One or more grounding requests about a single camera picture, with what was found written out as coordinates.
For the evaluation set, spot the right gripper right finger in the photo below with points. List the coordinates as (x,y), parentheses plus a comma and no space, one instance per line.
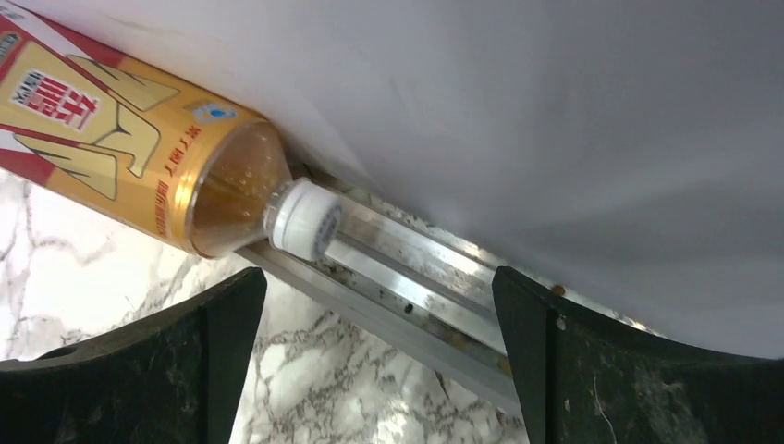
(585,377)

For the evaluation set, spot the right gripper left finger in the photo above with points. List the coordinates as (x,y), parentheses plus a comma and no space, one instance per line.
(175,376)

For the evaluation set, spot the amber tea bottle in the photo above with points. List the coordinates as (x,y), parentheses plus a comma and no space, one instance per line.
(149,149)

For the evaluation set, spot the aluminium frame rail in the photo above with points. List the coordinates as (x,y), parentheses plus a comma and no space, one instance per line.
(412,284)

